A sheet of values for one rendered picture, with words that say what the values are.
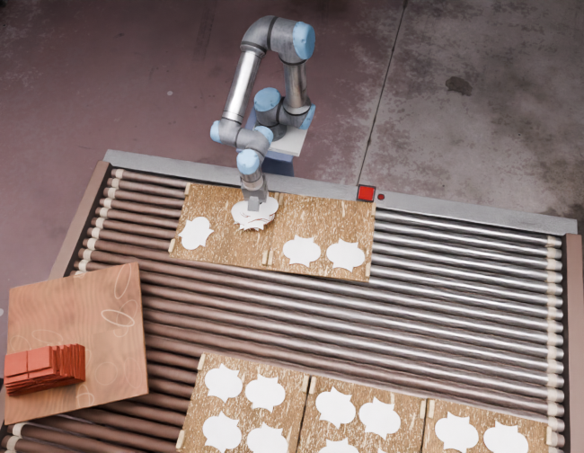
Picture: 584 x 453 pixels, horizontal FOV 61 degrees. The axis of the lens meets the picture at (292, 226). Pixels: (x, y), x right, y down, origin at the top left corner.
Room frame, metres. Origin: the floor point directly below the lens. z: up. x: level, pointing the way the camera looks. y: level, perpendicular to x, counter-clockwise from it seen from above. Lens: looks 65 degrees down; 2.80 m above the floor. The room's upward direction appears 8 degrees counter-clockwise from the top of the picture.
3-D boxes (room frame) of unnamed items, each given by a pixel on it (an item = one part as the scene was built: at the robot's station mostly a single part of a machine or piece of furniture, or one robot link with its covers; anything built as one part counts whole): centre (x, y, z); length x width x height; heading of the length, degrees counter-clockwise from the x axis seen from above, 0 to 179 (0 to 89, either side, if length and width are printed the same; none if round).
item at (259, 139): (1.02, 0.09, 1.33); 0.11 x 0.11 x 0.08; 62
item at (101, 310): (0.48, 0.85, 1.03); 0.50 x 0.50 x 0.02; 4
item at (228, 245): (0.91, 0.28, 0.93); 0.41 x 0.35 x 0.02; 74
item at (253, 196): (0.91, 0.13, 1.17); 0.12 x 0.09 x 0.16; 166
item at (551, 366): (0.47, 0.02, 0.90); 1.95 x 0.05 x 0.05; 71
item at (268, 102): (1.38, 0.02, 1.06); 0.13 x 0.12 x 0.14; 62
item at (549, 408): (0.33, 0.07, 0.90); 1.95 x 0.05 x 0.05; 71
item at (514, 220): (1.01, -0.17, 0.89); 2.08 x 0.08 x 0.06; 71
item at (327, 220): (0.79, -0.12, 0.93); 0.41 x 0.35 x 0.02; 74
